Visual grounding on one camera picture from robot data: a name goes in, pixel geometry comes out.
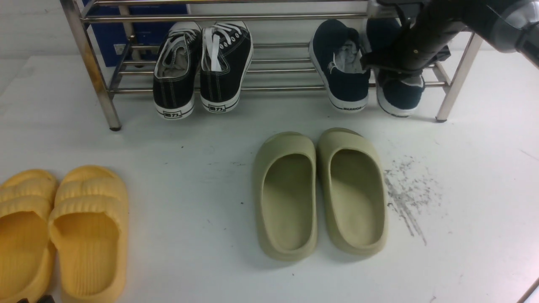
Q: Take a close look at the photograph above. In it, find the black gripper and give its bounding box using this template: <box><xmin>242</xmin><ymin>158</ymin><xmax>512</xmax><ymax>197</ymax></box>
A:
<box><xmin>360</xmin><ymin>0</ymin><xmax>466</xmax><ymax>76</ymax></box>

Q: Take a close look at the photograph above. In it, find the navy slip-on shoe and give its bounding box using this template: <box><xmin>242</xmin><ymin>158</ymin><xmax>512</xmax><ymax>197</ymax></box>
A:
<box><xmin>363</xmin><ymin>19</ymin><xmax>425</xmax><ymax>117</ymax></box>
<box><xmin>308</xmin><ymin>19</ymin><xmax>371</xmax><ymax>113</ymax></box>

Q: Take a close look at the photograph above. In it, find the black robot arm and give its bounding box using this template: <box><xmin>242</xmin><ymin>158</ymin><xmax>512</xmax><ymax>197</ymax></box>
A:
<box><xmin>360</xmin><ymin>0</ymin><xmax>539</xmax><ymax>77</ymax></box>

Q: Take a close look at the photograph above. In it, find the stainless steel shoe rack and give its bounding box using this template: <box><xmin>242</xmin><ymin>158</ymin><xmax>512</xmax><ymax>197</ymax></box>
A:
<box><xmin>60</xmin><ymin>0</ymin><xmax>484</xmax><ymax>132</ymax></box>

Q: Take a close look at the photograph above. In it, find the blue box behind rack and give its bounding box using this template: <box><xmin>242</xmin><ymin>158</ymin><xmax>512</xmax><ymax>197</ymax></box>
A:
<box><xmin>77</xmin><ymin>0</ymin><xmax>191</xmax><ymax>67</ymax></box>

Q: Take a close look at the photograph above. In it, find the green foam slide right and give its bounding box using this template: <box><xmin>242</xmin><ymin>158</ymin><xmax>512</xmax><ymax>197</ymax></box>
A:
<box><xmin>316</xmin><ymin>128</ymin><xmax>388</xmax><ymax>257</ymax></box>

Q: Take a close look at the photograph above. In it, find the green foam slide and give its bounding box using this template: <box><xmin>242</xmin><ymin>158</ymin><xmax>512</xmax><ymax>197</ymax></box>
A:
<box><xmin>316</xmin><ymin>128</ymin><xmax>388</xmax><ymax>257</ymax></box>
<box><xmin>251</xmin><ymin>132</ymin><xmax>318</xmax><ymax>262</ymax></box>

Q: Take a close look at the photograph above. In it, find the black canvas sneaker right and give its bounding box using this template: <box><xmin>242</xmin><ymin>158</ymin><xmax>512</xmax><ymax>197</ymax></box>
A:
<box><xmin>200</xmin><ymin>21</ymin><xmax>253</xmax><ymax>114</ymax></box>

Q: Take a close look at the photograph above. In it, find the black canvas sneaker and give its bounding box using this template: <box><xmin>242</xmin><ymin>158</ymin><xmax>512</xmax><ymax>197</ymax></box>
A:
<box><xmin>152</xmin><ymin>21</ymin><xmax>202</xmax><ymax>120</ymax></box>
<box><xmin>200</xmin><ymin>21</ymin><xmax>253</xmax><ymax>114</ymax></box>

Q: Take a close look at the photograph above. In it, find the green foam slide left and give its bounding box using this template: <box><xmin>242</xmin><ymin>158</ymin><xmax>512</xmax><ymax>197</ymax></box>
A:
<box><xmin>251</xmin><ymin>132</ymin><xmax>318</xmax><ymax>262</ymax></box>

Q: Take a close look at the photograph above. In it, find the black canvas sneaker left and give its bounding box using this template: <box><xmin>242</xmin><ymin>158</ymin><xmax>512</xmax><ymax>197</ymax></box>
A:
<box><xmin>152</xmin><ymin>21</ymin><xmax>202</xmax><ymax>120</ymax></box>

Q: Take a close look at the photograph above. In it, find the yellow foam slide right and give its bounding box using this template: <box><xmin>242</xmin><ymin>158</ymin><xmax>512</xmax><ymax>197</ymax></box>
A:
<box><xmin>48</xmin><ymin>165</ymin><xmax>129</xmax><ymax>303</ymax></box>

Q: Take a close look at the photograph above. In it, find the yellow foam slide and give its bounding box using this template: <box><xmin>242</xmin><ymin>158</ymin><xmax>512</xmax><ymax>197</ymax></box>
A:
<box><xmin>48</xmin><ymin>165</ymin><xmax>129</xmax><ymax>303</ymax></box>
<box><xmin>0</xmin><ymin>169</ymin><xmax>57</xmax><ymax>303</ymax></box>

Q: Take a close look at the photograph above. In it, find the yellow foam slide left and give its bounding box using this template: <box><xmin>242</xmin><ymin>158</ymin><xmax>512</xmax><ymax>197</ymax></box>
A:
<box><xmin>0</xmin><ymin>169</ymin><xmax>57</xmax><ymax>303</ymax></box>

